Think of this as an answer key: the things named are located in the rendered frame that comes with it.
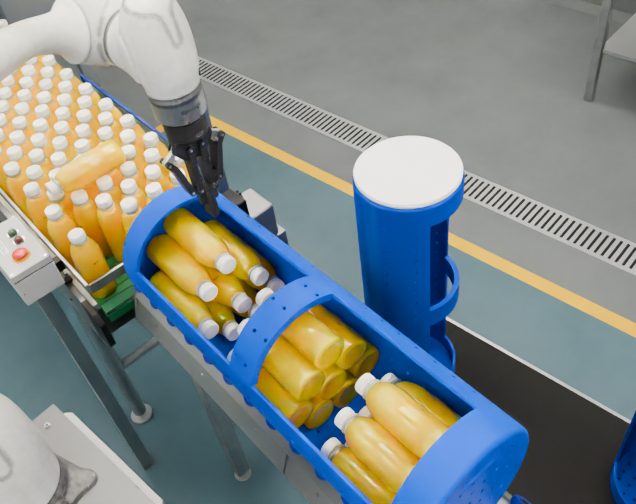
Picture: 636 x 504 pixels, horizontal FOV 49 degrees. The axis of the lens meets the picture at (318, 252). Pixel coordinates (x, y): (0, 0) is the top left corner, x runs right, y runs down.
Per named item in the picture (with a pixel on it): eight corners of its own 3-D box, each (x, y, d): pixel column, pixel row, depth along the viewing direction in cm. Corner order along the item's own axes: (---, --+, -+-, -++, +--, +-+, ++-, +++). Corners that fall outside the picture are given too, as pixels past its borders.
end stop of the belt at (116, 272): (93, 293, 172) (89, 285, 170) (92, 292, 173) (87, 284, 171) (223, 209, 188) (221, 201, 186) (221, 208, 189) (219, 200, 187)
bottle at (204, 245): (181, 200, 155) (230, 241, 144) (194, 219, 160) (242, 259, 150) (157, 222, 153) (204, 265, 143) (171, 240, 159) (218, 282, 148)
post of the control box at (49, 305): (145, 470, 243) (25, 282, 171) (139, 462, 245) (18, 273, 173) (154, 462, 245) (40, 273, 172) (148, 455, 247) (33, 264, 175)
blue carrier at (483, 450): (409, 598, 116) (417, 518, 96) (137, 311, 165) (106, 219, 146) (517, 489, 128) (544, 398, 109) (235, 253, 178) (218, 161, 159)
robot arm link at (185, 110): (211, 82, 113) (219, 112, 118) (180, 62, 119) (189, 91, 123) (164, 108, 110) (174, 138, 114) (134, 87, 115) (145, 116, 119)
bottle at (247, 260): (189, 238, 157) (238, 281, 147) (209, 213, 158) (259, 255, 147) (207, 250, 163) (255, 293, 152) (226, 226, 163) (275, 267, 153)
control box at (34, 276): (28, 306, 165) (9, 278, 158) (-6, 264, 176) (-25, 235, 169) (66, 283, 169) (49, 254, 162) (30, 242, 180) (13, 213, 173)
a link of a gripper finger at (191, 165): (194, 146, 122) (187, 149, 121) (208, 193, 130) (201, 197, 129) (182, 136, 124) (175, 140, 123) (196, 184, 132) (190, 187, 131)
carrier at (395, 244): (377, 407, 232) (463, 396, 232) (359, 218, 169) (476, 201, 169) (366, 338, 252) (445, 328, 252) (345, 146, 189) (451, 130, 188)
